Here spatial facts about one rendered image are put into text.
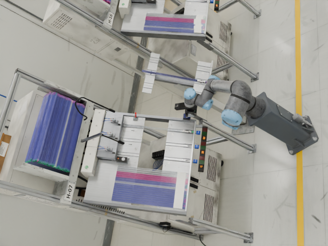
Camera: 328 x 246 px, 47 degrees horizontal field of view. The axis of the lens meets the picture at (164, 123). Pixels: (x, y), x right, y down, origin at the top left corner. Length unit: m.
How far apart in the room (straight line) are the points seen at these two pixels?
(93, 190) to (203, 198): 0.96
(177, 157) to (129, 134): 0.40
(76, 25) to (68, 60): 1.37
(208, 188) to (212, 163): 0.23
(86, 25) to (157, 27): 0.60
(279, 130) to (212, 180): 0.81
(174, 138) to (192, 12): 1.16
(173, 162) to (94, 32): 1.37
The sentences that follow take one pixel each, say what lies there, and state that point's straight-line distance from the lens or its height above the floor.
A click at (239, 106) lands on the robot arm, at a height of 1.04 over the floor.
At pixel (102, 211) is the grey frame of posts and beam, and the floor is 1.05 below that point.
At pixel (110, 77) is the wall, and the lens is 4.94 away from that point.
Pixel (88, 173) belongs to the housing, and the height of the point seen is 1.26.
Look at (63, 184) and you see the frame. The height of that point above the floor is 1.39.
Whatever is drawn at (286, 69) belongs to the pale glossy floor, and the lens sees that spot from 3.46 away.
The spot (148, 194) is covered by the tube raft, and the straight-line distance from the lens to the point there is 2.63.
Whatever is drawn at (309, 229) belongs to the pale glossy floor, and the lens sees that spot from 2.88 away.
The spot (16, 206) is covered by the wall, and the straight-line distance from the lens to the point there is 4.08.
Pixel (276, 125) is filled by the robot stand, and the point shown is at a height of 0.38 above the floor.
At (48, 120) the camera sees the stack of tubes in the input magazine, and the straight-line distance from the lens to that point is 2.63.
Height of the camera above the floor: 2.47
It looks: 34 degrees down
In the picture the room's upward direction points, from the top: 64 degrees counter-clockwise
